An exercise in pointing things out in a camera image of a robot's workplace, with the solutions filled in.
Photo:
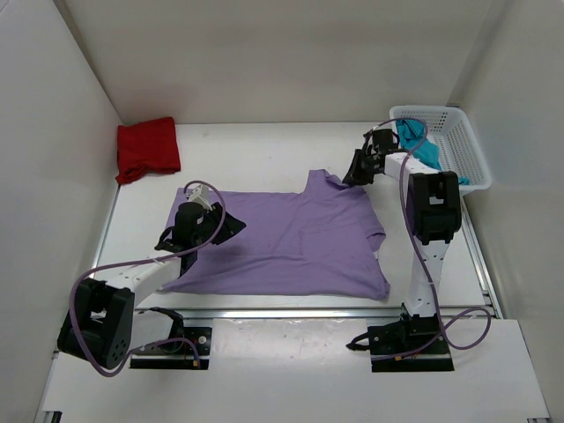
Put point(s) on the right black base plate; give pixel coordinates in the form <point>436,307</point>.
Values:
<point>398,348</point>

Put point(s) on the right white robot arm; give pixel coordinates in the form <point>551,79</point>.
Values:
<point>430,205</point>

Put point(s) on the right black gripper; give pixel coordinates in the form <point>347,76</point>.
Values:
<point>360,165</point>

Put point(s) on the teal t shirt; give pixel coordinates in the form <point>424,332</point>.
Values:
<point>407,134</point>

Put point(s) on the aluminium rail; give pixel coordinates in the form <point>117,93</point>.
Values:
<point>289,313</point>

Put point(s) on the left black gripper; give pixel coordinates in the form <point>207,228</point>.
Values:
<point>217,225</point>

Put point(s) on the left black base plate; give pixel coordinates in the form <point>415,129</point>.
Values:
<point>179,356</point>

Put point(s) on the white plastic basket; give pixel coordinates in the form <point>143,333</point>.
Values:
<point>450,130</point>

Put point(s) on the purple t shirt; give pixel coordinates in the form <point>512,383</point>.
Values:
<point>322,241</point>

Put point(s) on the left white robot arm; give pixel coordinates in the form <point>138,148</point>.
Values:
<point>103,325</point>

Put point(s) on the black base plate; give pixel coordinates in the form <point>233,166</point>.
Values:
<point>398,348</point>
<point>179,356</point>

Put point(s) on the red t shirt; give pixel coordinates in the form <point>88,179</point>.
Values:
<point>147,148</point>

